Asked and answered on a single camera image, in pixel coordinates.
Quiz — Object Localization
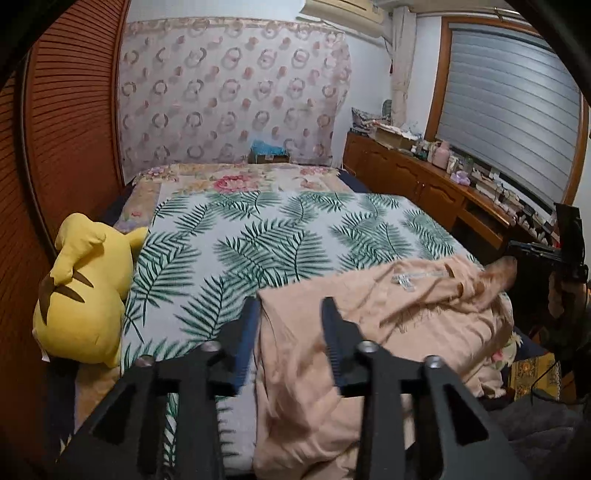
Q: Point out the peach printed t-shirt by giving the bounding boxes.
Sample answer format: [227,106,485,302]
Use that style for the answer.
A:
[252,255,517,479]

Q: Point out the person right hand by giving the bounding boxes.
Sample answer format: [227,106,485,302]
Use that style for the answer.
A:
[548,272,589,332]

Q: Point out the purple tissue pack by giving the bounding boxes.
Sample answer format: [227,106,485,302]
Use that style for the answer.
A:
[450,170,471,186]

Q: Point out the yellow plush toy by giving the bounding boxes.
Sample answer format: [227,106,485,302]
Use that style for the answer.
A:
[32,213,148,368]

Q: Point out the pink thermos jug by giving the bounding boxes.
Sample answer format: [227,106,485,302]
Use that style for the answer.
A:
[432,141,451,170]

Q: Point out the grey window blind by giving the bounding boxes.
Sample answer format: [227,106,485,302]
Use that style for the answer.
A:
[436,21,581,206]

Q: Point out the palm leaf print quilt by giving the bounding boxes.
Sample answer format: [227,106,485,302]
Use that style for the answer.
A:
[118,190,486,476]

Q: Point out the wooden sideboard cabinet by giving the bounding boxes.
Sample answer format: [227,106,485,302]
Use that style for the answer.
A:
[342,132,515,251]

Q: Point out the navy bed sheet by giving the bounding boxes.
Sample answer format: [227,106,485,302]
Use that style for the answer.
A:
[338,169,370,193]

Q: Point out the floral bed blanket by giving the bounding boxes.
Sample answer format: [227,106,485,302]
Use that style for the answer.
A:
[114,163,352,233]

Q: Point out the beige tied side curtain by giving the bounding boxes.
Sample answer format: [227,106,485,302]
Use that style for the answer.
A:
[391,6,417,127]

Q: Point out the cardboard box blue contents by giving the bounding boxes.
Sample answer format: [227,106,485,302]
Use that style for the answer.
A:
[249,140,290,164]

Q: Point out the brown louvered wardrobe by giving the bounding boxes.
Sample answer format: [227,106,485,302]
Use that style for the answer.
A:
[1,1,129,465]

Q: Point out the circle pattern sheer curtain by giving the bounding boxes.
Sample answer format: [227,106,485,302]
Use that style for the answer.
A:
[118,17,352,179]

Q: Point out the wall air conditioner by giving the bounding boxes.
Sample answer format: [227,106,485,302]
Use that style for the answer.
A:
[300,0,393,41]

